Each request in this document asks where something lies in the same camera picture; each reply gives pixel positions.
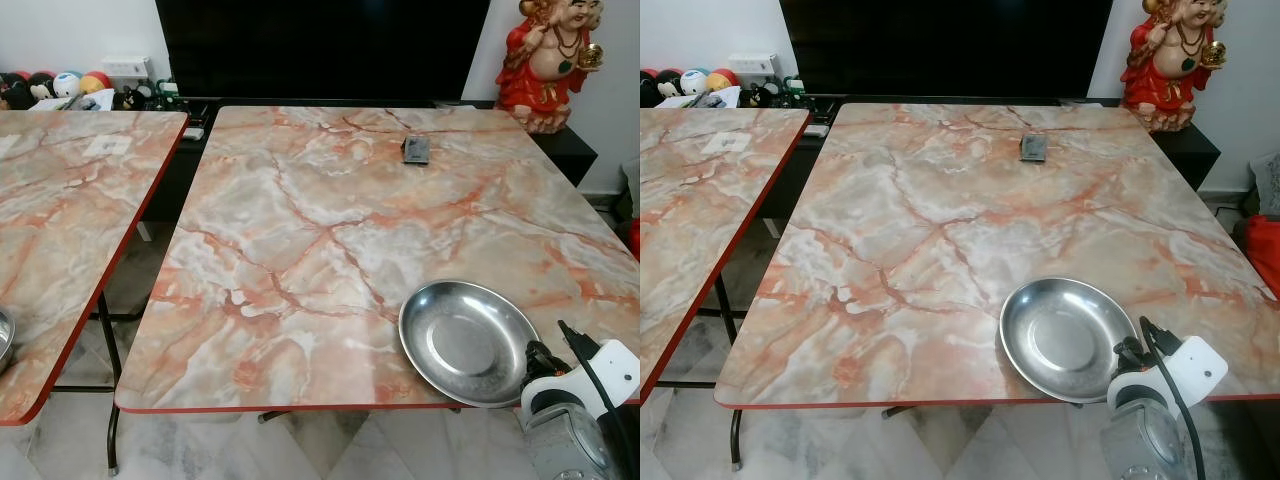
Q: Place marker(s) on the round steel plate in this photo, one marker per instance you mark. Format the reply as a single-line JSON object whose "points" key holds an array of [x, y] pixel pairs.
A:
{"points": [[1065, 340], [465, 345]]}

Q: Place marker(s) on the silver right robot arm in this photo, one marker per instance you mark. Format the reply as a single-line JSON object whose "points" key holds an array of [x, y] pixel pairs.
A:
{"points": [[570, 445], [1145, 440]]}

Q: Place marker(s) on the red fabric item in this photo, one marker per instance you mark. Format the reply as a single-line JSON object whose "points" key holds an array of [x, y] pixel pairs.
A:
{"points": [[1264, 255]]}

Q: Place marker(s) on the black metal table leg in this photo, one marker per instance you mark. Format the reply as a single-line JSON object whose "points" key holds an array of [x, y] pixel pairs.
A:
{"points": [[110, 380], [733, 370]]}

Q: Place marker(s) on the grey cushion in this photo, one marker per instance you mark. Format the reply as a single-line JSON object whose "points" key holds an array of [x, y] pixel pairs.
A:
{"points": [[1268, 185]]}

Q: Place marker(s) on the small dark grey device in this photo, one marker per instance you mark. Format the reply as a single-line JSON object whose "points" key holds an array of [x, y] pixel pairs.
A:
{"points": [[415, 151], [1033, 148]]}

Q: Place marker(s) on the white paper card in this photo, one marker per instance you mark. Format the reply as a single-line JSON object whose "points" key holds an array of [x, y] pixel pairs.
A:
{"points": [[727, 143], [108, 145]]}

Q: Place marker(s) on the red laughing Buddha statue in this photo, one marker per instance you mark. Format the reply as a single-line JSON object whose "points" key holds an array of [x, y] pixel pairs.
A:
{"points": [[1170, 70], [545, 70]]}

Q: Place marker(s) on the white and blue toy ball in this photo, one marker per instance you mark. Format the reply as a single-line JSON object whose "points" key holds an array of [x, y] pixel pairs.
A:
{"points": [[66, 84], [696, 81]]}

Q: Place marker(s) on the red and yellow toy ball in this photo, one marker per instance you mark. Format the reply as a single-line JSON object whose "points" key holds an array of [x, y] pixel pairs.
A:
{"points": [[723, 79], [96, 82]]}

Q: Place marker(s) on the large black television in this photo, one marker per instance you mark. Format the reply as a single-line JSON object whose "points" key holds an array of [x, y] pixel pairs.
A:
{"points": [[945, 45], [320, 45]]}

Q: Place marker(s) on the steel bowl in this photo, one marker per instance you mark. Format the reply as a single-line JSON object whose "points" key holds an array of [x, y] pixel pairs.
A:
{"points": [[5, 342]]}

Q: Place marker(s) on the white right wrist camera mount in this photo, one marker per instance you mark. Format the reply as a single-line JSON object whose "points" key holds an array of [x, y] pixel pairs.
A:
{"points": [[610, 365], [1200, 368]]}

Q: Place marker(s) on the white wall socket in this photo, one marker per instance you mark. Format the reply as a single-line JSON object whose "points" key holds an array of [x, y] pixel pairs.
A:
{"points": [[126, 69], [752, 65]]}

